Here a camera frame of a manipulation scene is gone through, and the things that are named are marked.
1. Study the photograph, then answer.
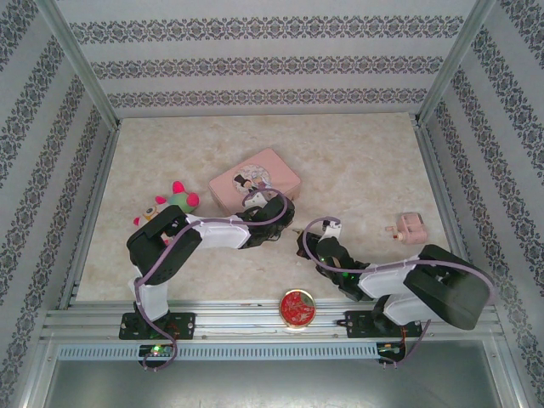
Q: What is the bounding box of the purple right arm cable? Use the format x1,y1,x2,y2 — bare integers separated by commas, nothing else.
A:
300,215,496,371

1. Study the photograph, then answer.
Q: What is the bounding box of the round red and gold tin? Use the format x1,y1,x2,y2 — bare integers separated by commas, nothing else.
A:
278,288,316,329

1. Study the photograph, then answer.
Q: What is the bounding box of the aluminium frame post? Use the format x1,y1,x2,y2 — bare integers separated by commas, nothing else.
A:
414,0,498,127
33,0,122,128

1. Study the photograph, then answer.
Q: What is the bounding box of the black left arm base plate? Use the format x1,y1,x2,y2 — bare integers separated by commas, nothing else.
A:
120,312,196,341

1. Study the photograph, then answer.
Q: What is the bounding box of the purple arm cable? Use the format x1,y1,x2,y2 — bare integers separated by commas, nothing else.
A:
131,186,294,373
300,215,496,371

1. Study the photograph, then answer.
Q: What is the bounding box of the aluminium mounting rail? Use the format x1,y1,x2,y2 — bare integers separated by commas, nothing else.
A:
40,297,505,343

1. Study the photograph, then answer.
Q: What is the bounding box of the grey sheet metal tray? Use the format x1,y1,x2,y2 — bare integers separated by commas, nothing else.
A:
25,339,522,408

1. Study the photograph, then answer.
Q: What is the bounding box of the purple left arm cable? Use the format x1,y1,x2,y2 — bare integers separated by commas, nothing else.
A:
131,186,294,373

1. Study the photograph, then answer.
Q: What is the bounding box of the slotted grey cable duct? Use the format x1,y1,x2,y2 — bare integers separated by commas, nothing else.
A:
57,342,379,362

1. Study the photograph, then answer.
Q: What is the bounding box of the aluminium side rail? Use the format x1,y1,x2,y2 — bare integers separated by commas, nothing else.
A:
414,121,484,306
59,122,122,309

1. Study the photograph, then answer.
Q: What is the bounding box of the small pink plastic toy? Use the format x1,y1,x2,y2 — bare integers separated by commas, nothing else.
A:
384,212,428,246

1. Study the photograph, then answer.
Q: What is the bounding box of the pink tin box with cartoon couple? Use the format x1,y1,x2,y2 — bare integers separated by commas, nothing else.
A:
207,147,303,213

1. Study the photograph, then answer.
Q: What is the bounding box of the colourful plush toy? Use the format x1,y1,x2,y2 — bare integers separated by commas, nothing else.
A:
133,180,201,229

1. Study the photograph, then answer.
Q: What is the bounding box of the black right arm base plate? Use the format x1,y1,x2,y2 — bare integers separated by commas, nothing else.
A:
343,309,421,340

